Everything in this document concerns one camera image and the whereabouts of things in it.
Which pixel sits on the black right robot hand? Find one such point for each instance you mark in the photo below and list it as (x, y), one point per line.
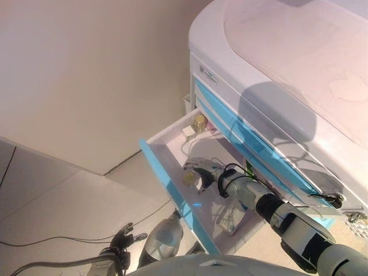
(208, 166)

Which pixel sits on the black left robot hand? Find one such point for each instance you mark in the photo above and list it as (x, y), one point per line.
(120, 241)

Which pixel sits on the clear bottle yellow capsules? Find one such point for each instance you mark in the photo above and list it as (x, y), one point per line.
(189, 178)
(200, 124)

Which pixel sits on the blue front cart drawer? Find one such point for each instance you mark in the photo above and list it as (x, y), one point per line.
(175, 152)

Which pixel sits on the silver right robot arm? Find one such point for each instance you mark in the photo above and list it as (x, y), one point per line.
(287, 215)

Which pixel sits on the pink medicine box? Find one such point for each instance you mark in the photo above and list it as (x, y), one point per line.
(212, 128)

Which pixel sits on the green medicine pack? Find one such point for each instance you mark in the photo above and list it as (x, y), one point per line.
(249, 171)

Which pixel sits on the small white box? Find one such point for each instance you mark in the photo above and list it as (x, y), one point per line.
(189, 132)

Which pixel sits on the silver left robot leg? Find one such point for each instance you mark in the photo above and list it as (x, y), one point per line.
(164, 238)

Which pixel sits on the white blister pack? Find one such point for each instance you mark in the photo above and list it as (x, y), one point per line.
(230, 221)

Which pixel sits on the white cart side bin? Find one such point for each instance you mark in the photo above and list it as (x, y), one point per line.
(187, 103)

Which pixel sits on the grey robot torso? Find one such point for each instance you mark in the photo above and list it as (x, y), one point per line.
(215, 267)

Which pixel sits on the black cart lock key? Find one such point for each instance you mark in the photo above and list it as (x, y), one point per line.
(333, 199)

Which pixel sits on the white medical cart blue drawers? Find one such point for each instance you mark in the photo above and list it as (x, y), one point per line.
(287, 57)

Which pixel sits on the silver cart side latch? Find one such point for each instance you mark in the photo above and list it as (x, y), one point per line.
(356, 217)

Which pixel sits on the white perforated side basket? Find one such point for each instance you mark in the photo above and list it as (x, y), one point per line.
(360, 231)

